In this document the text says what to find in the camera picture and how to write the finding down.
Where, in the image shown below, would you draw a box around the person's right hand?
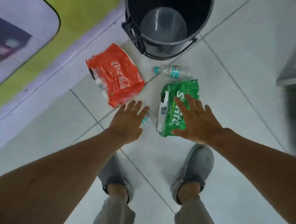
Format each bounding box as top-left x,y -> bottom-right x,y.
171,93 -> 226,146

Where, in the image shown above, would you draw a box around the person's left hand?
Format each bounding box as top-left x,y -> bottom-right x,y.
107,99 -> 150,146

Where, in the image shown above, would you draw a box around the person's right forearm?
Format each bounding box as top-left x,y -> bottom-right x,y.
206,127 -> 296,224

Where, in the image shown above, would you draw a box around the person's left forearm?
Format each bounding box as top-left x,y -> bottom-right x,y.
0,122 -> 128,224

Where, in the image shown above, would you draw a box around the crushed clear plastic bottle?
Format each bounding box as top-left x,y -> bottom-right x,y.
141,114 -> 159,128

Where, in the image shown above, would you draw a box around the green plastic pack wrapper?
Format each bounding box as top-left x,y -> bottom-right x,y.
156,77 -> 201,140

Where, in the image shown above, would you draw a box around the red plastic pack wrapper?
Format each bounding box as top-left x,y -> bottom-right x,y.
83,42 -> 148,110

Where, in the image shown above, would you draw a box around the clear bottle with teal cap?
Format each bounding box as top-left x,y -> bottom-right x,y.
153,64 -> 194,80

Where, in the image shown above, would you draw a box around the grey right clog shoe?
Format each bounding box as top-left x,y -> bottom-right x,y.
170,142 -> 216,207

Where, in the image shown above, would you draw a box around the grey clog shoe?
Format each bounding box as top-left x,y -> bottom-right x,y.
170,142 -> 216,207
96,151 -> 137,204

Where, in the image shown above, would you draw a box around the grey left clog shoe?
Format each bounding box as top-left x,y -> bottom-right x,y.
96,151 -> 137,204

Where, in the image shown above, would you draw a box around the black plastic bucket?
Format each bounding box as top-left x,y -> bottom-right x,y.
120,0 -> 215,64

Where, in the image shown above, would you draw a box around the grey trousers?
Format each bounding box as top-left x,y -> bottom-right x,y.
90,189 -> 226,224

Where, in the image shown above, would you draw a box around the green and lilac vending machine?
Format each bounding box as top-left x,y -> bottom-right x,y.
0,0 -> 126,169

